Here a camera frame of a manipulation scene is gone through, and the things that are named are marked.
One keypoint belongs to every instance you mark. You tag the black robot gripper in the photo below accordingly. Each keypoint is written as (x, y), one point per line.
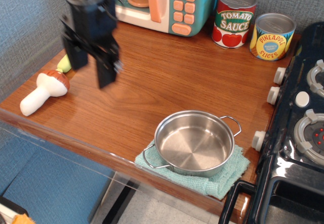
(89, 31)

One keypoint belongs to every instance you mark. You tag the steel pot with handles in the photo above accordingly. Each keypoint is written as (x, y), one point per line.
(193, 143)

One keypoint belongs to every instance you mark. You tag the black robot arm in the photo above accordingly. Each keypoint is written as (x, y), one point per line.
(88, 31)

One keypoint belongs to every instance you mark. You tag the teal toy microwave oven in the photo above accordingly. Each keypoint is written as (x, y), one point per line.
(178, 17)

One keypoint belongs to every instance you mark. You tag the light blue folded cloth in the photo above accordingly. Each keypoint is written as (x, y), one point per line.
(216, 186)

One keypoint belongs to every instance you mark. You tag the plush toy mushroom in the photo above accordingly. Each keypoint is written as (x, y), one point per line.
(49, 83)

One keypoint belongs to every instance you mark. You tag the tomato sauce can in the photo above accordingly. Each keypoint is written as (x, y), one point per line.
(232, 22)

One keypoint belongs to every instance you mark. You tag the orange fuzzy object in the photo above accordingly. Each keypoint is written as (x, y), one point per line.
(22, 219)

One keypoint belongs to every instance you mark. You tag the white stove knob lower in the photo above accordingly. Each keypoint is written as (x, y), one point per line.
(258, 139)

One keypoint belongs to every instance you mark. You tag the white stove knob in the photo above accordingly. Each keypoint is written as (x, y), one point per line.
(258, 139)
(279, 75)
(273, 95)

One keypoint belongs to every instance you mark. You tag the pineapple slices can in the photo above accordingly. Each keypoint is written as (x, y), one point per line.
(272, 35)

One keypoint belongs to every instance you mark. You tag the white stove knob middle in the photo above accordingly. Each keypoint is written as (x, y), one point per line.
(273, 95)

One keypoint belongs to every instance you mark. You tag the white stove knob upper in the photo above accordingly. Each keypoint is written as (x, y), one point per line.
(279, 75)

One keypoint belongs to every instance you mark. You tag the black toy stove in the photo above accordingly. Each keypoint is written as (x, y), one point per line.
(289, 183)

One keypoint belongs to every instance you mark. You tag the spoon with green handle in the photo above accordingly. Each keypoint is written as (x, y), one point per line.
(64, 65)

